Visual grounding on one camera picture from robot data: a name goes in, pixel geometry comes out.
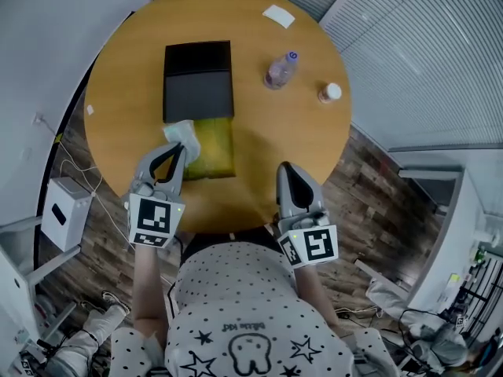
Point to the white desk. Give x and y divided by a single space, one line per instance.
444 257

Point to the white box appliance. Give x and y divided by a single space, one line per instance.
68 214

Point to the white metal desk frame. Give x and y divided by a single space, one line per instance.
23 281

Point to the white wall socket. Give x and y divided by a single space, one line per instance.
38 118

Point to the small white paper slip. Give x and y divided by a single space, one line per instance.
90 109

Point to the person's right forearm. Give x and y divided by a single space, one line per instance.
314 297

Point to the white dotted star-print shirt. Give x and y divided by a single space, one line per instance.
243 308

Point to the white paper sheet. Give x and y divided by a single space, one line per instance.
279 16

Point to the small white-capped jar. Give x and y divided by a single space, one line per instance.
330 92

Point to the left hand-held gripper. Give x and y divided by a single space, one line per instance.
151 218

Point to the person's left forearm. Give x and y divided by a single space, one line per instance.
149 285

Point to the small green bottle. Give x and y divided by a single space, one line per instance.
479 254

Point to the black box with yellow tray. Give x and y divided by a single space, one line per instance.
196 92

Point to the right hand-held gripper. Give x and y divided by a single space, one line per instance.
318 246

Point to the clear plastic water bottle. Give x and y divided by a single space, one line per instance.
280 73

